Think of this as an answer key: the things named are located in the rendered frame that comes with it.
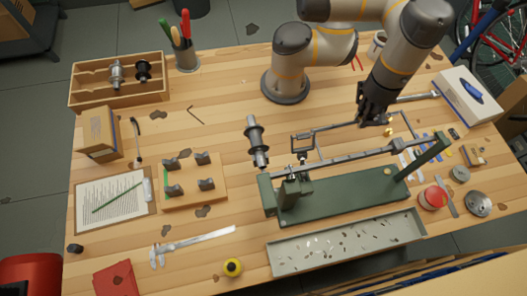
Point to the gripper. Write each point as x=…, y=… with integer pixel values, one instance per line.
x=376, y=94

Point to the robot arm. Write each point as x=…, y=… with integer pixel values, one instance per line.
x=329, y=45

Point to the grey scale beam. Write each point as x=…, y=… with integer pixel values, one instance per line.
x=354, y=157

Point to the green beam scale body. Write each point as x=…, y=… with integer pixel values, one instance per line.
x=341, y=193

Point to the grey bicycle hub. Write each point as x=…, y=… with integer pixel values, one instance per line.
x=255, y=140

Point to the black bicycle hub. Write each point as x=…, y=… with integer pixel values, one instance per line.
x=143, y=71

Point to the silver bicycle hub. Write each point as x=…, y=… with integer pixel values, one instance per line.
x=116, y=74

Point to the brass knob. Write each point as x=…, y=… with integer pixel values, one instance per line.
x=387, y=170
x=388, y=132

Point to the large grey poise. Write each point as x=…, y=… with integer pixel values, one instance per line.
x=397, y=145

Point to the silver wrench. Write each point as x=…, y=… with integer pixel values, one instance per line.
x=416, y=97

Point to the blue tyre lever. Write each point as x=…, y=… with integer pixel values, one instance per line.
x=434, y=152
x=421, y=144

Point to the white flat spanner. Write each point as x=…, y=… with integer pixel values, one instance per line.
x=404, y=165
x=417, y=169

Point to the white mug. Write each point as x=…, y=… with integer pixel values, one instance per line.
x=375, y=47

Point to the yellow tyre lever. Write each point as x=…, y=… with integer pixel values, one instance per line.
x=447, y=152

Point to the small black clip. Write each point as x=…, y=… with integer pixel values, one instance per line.
x=453, y=133

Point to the white box with blue print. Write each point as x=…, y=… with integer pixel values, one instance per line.
x=465, y=96

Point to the red capped tin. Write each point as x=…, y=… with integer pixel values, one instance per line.
x=433, y=197

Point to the grey round disc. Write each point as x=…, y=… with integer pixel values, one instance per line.
x=460, y=173

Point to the small cardboard box blue stripe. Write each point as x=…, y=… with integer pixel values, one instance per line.
x=472, y=155

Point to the steel ruler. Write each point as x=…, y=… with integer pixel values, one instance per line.
x=447, y=196

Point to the grey parts tray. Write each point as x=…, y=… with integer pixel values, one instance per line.
x=346, y=243

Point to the blue pole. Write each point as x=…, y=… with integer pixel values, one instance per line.
x=473, y=33

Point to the silver round disc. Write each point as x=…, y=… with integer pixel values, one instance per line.
x=478, y=203

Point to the large cardboard box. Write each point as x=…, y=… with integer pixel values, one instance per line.
x=514, y=107

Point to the red bicycle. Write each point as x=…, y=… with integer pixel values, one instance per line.
x=500, y=41

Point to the dark crate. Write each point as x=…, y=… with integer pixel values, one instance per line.
x=519, y=150

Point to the grey vee block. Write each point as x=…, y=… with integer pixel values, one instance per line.
x=202, y=158
x=171, y=164
x=174, y=190
x=206, y=184

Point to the black hex key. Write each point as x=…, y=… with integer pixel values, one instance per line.
x=195, y=115

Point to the cardboard box with blue tape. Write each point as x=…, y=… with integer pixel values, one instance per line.
x=453, y=275

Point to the grey tool cup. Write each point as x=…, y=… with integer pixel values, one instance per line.
x=186, y=58

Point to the wooden vee block board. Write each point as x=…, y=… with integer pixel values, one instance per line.
x=191, y=197

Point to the yellow and black roll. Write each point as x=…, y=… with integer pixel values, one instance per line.
x=232, y=266

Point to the dark round bin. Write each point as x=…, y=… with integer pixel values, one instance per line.
x=191, y=8

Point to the steel caliper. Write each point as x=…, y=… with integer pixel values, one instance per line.
x=193, y=242

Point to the brown clipboard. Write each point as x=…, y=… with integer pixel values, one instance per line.
x=153, y=210

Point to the green pencil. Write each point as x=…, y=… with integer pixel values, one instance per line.
x=117, y=198

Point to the cardboard box with blue stripe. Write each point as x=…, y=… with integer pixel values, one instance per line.
x=98, y=131

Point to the white printed paper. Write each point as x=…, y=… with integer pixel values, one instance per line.
x=111, y=206

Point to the wooden slotted tray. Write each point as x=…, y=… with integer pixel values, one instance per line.
x=88, y=96

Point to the small black block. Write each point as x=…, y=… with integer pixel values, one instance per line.
x=75, y=248

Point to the dark trolley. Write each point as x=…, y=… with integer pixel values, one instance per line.
x=24, y=29

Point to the red bin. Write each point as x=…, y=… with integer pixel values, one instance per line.
x=29, y=273

